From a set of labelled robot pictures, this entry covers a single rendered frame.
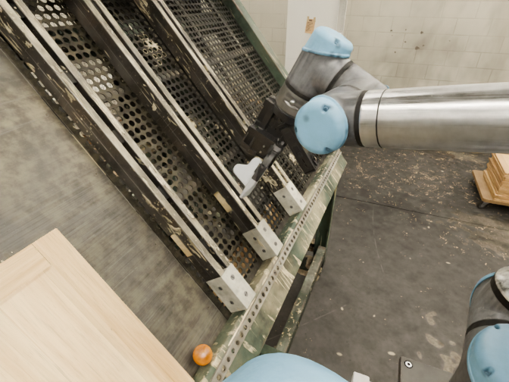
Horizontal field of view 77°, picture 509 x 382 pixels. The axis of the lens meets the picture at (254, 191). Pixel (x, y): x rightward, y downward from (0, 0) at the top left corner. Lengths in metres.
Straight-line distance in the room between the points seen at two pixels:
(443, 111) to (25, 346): 0.76
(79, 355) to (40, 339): 0.08
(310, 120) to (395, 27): 5.08
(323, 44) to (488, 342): 0.51
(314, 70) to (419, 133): 0.24
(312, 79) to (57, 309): 0.66
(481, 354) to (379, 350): 1.53
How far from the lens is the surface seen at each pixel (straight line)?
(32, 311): 0.78
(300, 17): 4.23
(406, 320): 2.29
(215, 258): 0.95
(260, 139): 0.66
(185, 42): 1.34
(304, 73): 0.59
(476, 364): 0.61
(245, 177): 0.67
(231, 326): 0.98
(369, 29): 5.51
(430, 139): 0.42
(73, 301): 0.80
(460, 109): 0.41
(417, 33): 5.51
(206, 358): 0.90
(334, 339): 2.08
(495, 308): 0.70
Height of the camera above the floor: 1.70
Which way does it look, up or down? 32 degrees down
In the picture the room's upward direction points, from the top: straight up
